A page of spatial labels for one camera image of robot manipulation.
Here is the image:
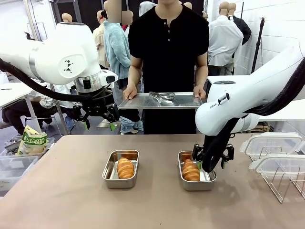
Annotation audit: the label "person's left forearm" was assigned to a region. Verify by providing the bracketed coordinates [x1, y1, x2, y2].
[195, 64, 209, 89]

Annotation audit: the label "mannequin in cream shirt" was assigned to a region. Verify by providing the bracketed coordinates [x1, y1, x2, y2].
[92, 10, 108, 69]

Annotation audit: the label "lid rack with dividers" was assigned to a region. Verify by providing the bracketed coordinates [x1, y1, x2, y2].
[258, 146, 305, 204]

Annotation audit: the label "black right arm cable sleeve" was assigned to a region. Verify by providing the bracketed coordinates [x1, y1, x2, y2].
[202, 57, 305, 173]

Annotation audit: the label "person's right forearm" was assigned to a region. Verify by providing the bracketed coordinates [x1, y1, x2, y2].
[127, 62, 143, 86]

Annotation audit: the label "golden croissant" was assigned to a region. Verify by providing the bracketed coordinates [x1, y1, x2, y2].
[116, 157, 135, 179]
[181, 158, 200, 182]

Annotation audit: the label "rectangular steel container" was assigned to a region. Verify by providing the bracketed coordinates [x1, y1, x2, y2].
[178, 150, 217, 192]
[102, 149, 140, 189]

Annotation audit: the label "clear plastic storage bin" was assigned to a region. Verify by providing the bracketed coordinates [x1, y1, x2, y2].
[0, 155, 39, 197]

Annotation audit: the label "mannequin in white shirt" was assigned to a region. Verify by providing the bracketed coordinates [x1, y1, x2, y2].
[207, 1, 245, 74]

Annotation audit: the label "black tripod stand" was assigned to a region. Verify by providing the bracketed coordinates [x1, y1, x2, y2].
[251, 16, 266, 74]

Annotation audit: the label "seated person in white shirt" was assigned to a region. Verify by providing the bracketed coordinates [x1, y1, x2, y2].
[1, 83, 77, 135]

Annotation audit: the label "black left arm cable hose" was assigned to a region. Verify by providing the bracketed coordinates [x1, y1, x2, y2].
[0, 58, 114, 103]

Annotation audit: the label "perforated metal baking tray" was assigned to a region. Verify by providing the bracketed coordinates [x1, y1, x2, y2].
[118, 92, 203, 110]

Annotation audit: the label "person's right hand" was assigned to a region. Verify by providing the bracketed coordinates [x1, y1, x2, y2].
[123, 83, 138, 100]

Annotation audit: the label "person's black shirt torso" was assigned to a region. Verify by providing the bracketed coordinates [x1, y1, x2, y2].
[128, 0, 210, 135]

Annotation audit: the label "green yellow snack bag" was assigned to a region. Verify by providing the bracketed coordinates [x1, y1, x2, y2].
[16, 125, 48, 156]

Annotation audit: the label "white table with metal leg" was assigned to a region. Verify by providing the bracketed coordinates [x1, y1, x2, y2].
[0, 82, 39, 134]

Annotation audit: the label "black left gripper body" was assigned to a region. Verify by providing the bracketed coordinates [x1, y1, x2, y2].
[80, 94, 109, 115]

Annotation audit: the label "clear plastic container lid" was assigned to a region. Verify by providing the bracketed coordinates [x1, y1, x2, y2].
[248, 154, 305, 178]
[240, 132, 305, 162]

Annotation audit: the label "metal serving tongs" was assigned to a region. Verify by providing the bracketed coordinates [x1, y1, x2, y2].
[149, 91, 176, 104]

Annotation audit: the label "person's left hand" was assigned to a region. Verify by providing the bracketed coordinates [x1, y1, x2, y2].
[194, 85, 207, 99]

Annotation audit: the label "mannequin in black jacket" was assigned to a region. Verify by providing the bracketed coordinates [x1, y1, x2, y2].
[227, 2, 252, 46]

